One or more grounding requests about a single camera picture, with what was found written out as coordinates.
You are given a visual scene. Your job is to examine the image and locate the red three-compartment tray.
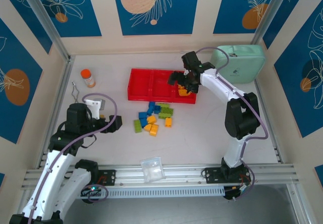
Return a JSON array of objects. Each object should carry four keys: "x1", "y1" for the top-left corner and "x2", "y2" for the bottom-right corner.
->
[{"x1": 127, "y1": 68, "x2": 197, "y2": 105}]

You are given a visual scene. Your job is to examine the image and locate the large green lego brick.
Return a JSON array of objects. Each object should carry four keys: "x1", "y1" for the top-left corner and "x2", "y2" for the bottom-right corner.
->
[{"x1": 158, "y1": 107, "x2": 174, "y2": 119}]

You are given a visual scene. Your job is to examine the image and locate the orange-capped spice bottle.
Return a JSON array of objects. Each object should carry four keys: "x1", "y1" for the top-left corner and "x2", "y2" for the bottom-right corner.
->
[{"x1": 80, "y1": 69, "x2": 96, "y2": 88}]

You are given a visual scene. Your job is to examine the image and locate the mint green zip case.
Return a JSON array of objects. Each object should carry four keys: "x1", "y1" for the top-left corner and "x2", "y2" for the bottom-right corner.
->
[{"x1": 210, "y1": 44, "x2": 266, "y2": 85}]

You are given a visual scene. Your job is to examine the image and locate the clear plastic bag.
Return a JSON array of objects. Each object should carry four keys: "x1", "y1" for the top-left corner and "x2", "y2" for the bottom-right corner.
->
[{"x1": 140, "y1": 156, "x2": 166, "y2": 183}]

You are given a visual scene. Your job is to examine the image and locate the circuit board with green LED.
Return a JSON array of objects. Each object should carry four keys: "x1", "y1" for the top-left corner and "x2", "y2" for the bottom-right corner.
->
[{"x1": 80, "y1": 183, "x2": 109, "y2": 204}]

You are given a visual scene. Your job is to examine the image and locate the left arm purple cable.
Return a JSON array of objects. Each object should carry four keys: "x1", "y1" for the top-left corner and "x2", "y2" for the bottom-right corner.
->
[{"x1": 26, "y1": 92, "x2": 119, "y2": 224}]

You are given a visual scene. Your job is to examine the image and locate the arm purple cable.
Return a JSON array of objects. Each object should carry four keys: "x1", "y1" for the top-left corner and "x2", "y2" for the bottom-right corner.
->
[
  {"x1": 195, "y1": 46, "x2": 268, "y2": 202},
  {"x1": 26, "y1": 92, "x2": 119, "y2": 224}
]

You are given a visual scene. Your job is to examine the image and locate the metal wire tongs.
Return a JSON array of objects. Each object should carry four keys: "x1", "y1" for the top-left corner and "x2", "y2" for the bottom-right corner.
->
[{"x1": 71, "y1": 81, "x2": 84, "y2": 104}]

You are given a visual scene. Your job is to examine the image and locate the aluminium side rail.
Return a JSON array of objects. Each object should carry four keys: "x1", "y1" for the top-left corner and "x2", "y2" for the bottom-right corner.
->
[
  {"x1": 254, "y1": 79, "x2": 285, "y2": 164},
  {"x1": 35, "y1": 54, "x2": 75, "y2": 171}
]

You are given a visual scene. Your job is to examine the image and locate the blue floral wall poster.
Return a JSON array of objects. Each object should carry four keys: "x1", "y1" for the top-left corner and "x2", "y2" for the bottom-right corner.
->
[
  {"x1": 274, "y1": 7, "x2": 323, "y2": 138},
  {"x1": 112, "y1": 0, "x2": 200, "y2": 36},
  {"x1": 0, "y1": 18, "x2": 43, "y2": 144},
  {"x1": 213, "y1": 0, "x2": 281, "y2": 35},
  {"x1": 31, "y1": 0, "x2": 102, "y2": 38},
  {"x1": 262, "y1": 0, "x2": 323, "y2": 49},
  {"x1": 0, "y1": 0, "x2": 53, "y2": 55}
]

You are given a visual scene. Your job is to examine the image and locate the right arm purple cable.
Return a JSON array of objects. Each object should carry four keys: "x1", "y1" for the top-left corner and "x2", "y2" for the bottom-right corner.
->
[{"x1": 195, "y1": 46, "x2": 268, "y2": 202}]

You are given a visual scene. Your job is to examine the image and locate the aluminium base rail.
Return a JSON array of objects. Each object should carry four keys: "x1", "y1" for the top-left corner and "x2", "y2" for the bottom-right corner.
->
[{"x1": 21, "y1": 163, "x2": 301, "y2": 189}]

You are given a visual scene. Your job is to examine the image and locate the grey slotted cable duct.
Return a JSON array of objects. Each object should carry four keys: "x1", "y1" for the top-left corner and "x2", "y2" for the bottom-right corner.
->
[{"x1": 80, "y1": 186, "x2": 225, "y2": 199}]

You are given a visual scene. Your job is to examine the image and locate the aluminium frame post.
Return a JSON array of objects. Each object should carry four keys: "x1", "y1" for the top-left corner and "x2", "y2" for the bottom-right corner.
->
[
  {"x1": 251, "y1": 0, "x2": 291, "y2": 45},
  {"x1": 19, "y1": 0, "x2": 71, "y2": 62}
]

